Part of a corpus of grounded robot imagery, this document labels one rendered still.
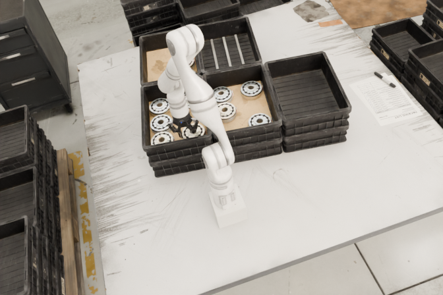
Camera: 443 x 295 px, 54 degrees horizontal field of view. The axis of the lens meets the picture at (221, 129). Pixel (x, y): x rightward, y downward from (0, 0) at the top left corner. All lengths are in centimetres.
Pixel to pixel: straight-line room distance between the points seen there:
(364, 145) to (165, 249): 99
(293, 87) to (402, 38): 142
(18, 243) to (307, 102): 154
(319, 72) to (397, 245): 106
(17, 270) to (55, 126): 149
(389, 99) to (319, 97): 39
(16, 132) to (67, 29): 184
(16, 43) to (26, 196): 104
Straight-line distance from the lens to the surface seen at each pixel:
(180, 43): 135
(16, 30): 307
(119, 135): 224
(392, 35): 338
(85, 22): 449
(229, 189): 164
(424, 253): 263
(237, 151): 192
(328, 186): 191
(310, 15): 277
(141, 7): 344
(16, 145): 279
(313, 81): 213
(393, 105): 225
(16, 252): 235
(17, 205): 265
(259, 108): 201
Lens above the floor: 229
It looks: 49 degrees down
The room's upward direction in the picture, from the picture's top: 11 degrees counter-clockwise
